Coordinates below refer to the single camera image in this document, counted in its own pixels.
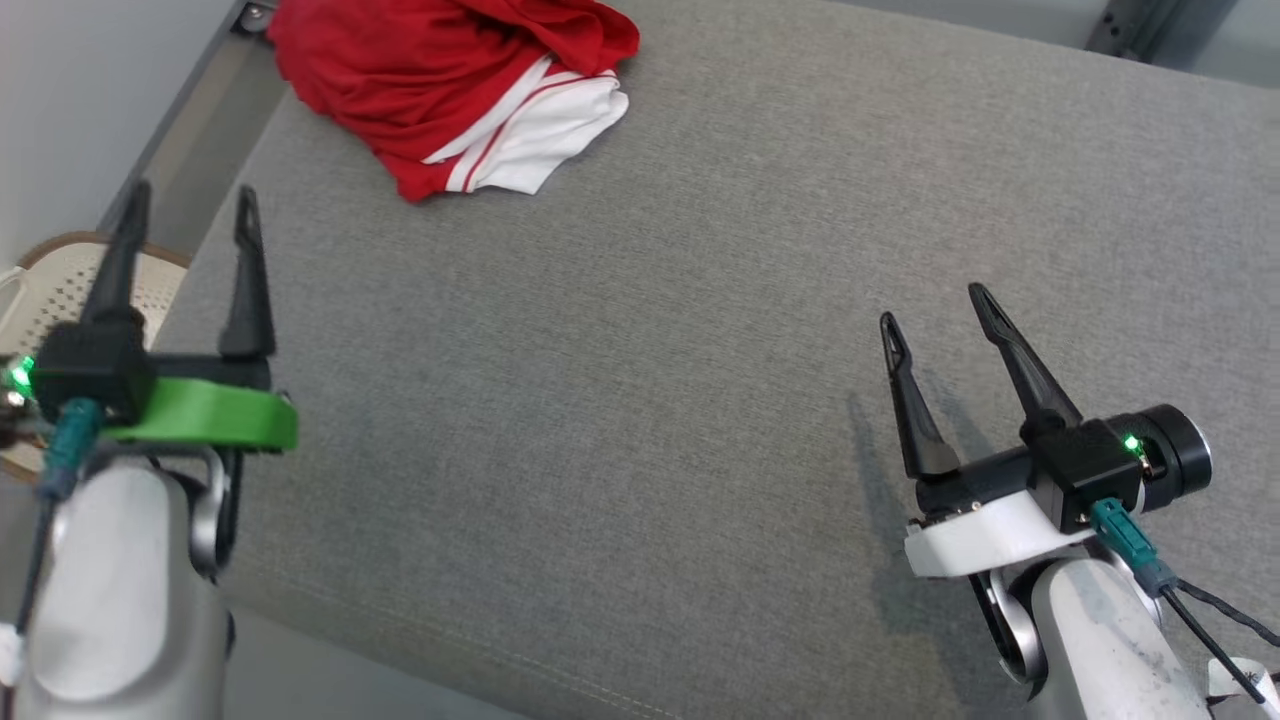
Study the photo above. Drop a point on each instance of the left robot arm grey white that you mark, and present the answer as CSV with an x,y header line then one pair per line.
x,y
110,600

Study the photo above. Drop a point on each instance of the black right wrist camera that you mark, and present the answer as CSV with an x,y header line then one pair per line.
x,y
1085,470

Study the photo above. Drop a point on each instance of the white woven laundry basket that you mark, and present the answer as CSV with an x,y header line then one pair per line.
x,y
60,290

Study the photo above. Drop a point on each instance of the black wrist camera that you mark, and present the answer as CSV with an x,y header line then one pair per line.
x,y
95,370
1085,470

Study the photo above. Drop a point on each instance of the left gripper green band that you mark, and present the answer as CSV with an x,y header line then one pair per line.
x,y
210,410

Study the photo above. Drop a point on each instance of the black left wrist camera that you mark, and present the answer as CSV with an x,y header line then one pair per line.
x,y
95,370

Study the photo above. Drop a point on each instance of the dark metal frame corner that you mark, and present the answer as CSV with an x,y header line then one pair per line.
x,y
1130,28

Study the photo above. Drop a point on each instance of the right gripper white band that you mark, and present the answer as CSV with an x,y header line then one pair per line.
x,y
990,535

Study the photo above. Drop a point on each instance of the red jersey with white sleeves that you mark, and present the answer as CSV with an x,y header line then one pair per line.
x,y
400,100

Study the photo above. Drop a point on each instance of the grey metal frame bar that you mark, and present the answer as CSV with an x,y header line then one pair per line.
x,y
200,110

